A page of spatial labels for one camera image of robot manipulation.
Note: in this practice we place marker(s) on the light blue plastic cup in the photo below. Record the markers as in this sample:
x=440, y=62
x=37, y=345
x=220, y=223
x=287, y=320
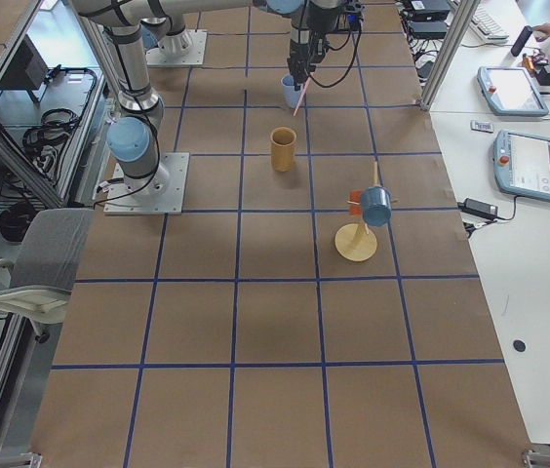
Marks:
x=290, y=95

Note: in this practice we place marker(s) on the teach pendant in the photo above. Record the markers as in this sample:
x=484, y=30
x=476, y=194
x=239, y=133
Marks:
x=509, y=91
x=521, y=164

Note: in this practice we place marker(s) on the black power adapter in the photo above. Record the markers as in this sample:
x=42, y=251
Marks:
x=478, y=209

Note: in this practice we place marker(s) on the grey office chair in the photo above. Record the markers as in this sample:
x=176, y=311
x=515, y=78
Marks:
x=37, y=284

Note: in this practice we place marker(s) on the blue mug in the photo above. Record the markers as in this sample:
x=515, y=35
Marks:
x=375, y=203

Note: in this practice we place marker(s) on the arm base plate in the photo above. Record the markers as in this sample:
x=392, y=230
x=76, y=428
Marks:
x=163, y=195
x=185, y=49

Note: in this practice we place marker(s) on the teach pendant near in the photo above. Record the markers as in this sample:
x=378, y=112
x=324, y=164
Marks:
x=521, y=164

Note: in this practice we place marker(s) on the orange red mug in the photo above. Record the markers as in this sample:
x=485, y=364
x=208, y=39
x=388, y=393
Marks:
x=354, y=206

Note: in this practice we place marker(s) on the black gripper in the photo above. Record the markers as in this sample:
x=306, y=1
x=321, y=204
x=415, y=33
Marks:
x=298, y=51

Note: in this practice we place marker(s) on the bamboo cylinder holder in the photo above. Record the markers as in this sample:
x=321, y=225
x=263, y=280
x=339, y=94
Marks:
x=282, y=144

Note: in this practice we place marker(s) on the white keyboard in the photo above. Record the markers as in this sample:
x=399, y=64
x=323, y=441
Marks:
x=486, y=28

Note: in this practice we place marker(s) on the teach pendant far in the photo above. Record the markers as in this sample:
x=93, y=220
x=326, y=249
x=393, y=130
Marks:
x=509, y=91

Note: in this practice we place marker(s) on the aluminium frame post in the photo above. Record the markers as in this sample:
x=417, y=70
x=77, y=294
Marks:
x=460, y=23

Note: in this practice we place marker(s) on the wooden mug tree stand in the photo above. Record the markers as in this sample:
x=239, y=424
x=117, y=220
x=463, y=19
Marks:
x=356, y=241

